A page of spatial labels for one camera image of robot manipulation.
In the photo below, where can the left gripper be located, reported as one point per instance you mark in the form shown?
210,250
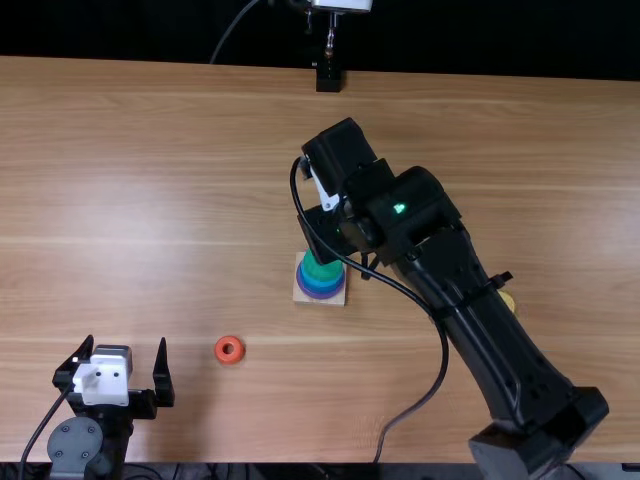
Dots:
142,402

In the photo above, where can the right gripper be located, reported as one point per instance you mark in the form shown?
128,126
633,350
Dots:
340,145

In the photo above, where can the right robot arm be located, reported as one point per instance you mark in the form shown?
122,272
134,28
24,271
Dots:
500,340

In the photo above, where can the wooden peg base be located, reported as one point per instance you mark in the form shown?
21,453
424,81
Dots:
340,301

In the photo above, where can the black clamp stand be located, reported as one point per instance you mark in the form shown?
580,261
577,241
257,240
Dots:
329,80

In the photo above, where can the white box device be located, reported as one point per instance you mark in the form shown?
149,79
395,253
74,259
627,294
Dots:
340,5

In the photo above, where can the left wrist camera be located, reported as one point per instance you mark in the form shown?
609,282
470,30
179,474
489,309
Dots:
105,385

